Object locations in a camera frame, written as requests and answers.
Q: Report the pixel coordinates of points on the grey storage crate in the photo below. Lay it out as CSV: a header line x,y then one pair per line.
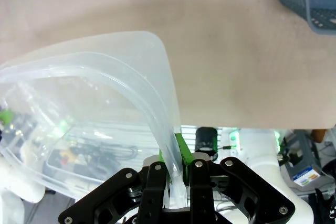
x,y
299,150

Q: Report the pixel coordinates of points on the box with blue label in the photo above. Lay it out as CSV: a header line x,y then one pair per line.
x,y
307,178

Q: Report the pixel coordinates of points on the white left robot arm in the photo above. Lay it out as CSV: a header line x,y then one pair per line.
x,y
15,200

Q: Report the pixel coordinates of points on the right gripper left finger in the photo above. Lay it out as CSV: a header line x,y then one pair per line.
x,y
118,195

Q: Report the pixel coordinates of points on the clear plastic container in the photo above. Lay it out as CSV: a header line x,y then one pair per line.
x,y
105,77

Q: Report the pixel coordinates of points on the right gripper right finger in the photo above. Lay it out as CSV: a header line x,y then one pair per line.
x,y
231,190

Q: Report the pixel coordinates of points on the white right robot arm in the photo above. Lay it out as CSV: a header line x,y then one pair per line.
x,y
257,150

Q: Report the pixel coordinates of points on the black cylinder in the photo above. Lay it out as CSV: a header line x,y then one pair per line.
x,y
206,140

